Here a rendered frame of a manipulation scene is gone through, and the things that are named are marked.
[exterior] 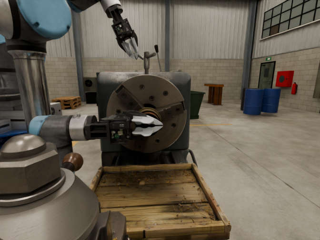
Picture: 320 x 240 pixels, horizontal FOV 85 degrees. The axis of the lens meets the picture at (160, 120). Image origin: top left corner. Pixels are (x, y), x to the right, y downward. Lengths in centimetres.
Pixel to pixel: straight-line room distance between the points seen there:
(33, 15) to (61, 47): 1111
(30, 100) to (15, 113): 22
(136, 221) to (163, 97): 42
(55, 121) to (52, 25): 24
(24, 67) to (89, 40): 1059
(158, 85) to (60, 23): 35
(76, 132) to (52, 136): 7
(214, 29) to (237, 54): 204
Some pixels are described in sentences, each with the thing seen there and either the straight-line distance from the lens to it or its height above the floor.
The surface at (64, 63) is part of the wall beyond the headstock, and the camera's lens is 1143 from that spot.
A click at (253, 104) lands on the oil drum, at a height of 39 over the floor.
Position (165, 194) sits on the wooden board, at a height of 88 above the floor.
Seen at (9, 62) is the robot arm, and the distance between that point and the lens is 94.
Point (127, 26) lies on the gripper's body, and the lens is 81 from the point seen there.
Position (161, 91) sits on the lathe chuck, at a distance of 68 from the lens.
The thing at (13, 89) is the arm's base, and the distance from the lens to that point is 91.
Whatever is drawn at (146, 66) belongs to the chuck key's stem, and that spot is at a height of 127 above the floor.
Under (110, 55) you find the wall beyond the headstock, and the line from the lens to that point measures 1088.
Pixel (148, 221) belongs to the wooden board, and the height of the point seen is 89.
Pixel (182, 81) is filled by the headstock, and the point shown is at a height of 121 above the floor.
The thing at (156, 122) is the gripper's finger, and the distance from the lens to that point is 53.
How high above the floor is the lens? 122
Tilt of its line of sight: 13 degrees down
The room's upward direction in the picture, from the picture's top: straight up
